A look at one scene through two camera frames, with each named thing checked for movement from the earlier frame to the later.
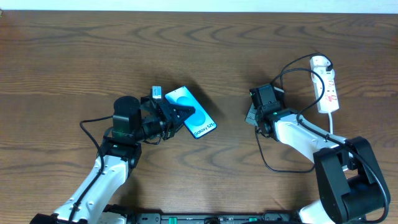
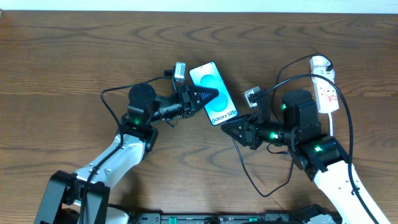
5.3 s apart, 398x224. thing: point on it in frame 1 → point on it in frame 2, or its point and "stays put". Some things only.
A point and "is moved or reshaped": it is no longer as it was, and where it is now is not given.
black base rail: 264,218 stays put
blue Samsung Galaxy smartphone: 198,122 → 221,109
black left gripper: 168,117 → 186,100
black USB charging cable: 329,68 is moved or reshaped
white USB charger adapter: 319,61 stays put
